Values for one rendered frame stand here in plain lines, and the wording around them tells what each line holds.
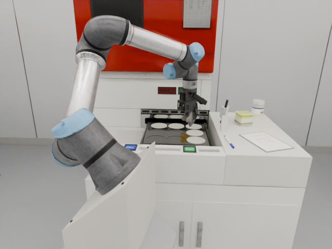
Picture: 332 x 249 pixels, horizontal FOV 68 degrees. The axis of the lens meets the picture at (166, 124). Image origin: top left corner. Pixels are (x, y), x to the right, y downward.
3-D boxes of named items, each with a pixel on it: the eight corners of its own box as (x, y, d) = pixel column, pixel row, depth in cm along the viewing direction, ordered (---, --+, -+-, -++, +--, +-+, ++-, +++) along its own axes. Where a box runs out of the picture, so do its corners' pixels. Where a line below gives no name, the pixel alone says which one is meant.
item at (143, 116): (141, 126, 167) (141, 113, 164) (206, 128, 165) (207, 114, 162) (141, 127, 166) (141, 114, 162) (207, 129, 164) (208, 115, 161)
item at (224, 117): (218, 127, 133) (220, 103, 129) (225, 127, 133) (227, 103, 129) (220, 131, 128) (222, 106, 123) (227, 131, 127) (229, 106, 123)
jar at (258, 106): (249, 113, 159) (251, 99, 156) (261, 113, 159) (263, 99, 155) (252, 116, 152) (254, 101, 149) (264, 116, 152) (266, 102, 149)
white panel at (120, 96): (89, 128, 172) (84, 69, 158) (207, 131, 168) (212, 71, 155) (88, 129, 169) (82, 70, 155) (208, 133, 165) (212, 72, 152)
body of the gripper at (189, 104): (177, 110, 132) (177, 88, 128) (189, 107, 137) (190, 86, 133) (185, 113, 126) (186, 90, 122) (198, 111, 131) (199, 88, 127)
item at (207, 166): (103, 169, 118) (101, 143, 114) (220, 173, 116) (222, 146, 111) (97, 180, 109) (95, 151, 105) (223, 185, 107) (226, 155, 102)
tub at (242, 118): (233, 122, 142) (234, 110, 140) (245, 121, 144) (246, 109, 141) (240, 126, 135) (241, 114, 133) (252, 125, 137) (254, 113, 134)
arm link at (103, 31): (93, -5, 84) (204, 40, 108) (84, 17, 92) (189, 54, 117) (91, 22, 79) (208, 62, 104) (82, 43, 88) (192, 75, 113)
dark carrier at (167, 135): (149, 122, 161) (149, 121, 161) (202, 124, 160) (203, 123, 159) (143, 144, 129) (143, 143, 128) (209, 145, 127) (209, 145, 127)
